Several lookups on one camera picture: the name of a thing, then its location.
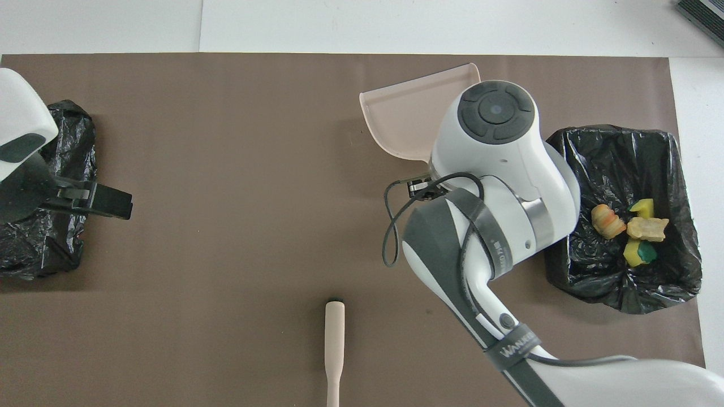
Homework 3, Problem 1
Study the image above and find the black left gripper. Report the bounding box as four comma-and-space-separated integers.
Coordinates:
0, 153, 134, 224

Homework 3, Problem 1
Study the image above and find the beige ridged chip toy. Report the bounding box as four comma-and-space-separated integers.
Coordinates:
591, 204, 627, 240
626, 217, 670, 243

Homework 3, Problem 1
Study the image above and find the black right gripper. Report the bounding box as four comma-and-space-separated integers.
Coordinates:
406, 176, 449, 202

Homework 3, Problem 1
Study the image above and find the dark grey ribbed device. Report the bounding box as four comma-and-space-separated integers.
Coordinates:
676, 0, 724, 49

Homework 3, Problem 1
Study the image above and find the black bag lined bin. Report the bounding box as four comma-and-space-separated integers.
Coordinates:
0, 99, 98, 281
533, 124, 704, 315

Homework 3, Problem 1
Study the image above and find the brown paper table mat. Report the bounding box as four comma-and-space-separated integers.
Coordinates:
0, 53, 710, 407

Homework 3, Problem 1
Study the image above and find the pale pink plastic dustpan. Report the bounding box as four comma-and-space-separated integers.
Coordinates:
359, 63, 481, 162

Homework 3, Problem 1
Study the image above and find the beige hand brush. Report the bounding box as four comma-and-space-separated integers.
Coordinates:
325, 297, 346, 407

